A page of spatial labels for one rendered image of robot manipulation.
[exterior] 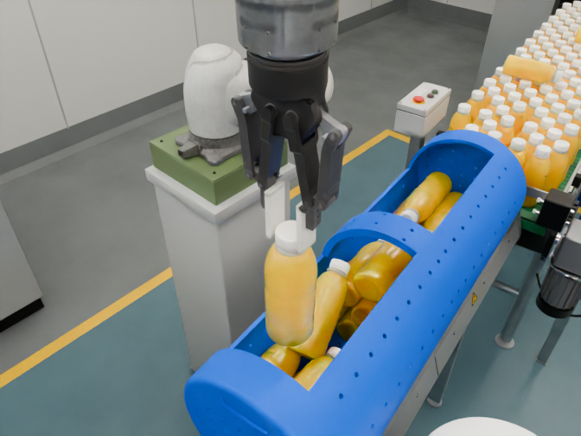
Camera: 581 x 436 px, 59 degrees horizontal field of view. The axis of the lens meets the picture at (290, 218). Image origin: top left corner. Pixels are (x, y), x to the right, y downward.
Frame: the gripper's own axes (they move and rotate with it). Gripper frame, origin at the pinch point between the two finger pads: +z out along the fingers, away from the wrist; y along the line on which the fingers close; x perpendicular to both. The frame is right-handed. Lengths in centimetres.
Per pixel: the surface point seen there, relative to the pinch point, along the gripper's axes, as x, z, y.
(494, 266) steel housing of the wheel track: 74, 61, 13
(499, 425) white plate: 19, 44, 29
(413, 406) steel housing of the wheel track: 24, 61, 13
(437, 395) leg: 82, 141, 7
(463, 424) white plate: 15, 44, 24
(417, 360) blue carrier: 15.5, 34.1, 13.9
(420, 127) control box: 103, 45, -25
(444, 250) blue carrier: 35.4, 27.5, 8.8
